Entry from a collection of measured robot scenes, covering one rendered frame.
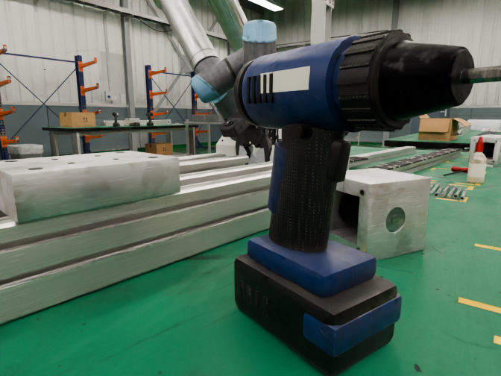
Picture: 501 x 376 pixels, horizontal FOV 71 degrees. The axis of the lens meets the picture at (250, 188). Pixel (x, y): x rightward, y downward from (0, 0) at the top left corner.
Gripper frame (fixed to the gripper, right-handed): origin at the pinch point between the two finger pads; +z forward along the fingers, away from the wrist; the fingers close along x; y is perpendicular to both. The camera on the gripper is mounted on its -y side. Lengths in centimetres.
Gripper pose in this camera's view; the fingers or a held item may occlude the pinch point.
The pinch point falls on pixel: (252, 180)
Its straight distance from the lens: 84.0
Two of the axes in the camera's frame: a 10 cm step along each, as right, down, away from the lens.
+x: -7.4, -1.5, 6.6
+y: 6.8, -1.6, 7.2
